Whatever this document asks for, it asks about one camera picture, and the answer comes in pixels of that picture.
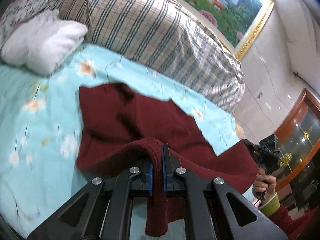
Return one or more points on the white folded towel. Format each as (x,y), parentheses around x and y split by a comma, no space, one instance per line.
(43,43)

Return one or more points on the beige plaid quilt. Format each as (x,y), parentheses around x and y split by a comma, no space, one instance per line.
(166,37)

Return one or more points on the light blue floral bedsheet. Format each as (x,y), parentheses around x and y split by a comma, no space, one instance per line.
(41,127)

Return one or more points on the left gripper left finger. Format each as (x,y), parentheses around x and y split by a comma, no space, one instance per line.
(142,184)

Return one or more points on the gold framed landscape painting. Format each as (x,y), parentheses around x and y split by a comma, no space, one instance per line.
(236,23)

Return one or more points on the wooden glass cabinet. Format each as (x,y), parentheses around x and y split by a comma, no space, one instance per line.
(298,176)

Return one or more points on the person's right forearm sleeve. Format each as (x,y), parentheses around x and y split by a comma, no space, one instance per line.
(304,227)

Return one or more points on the person's right hand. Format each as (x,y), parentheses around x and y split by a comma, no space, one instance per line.
(264,187)

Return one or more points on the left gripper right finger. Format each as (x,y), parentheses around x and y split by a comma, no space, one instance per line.
(173,175)

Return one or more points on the dark red knit sweater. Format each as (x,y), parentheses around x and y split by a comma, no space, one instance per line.
(122,127)

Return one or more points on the red floral pillow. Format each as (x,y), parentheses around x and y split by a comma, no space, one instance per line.
(18,11)

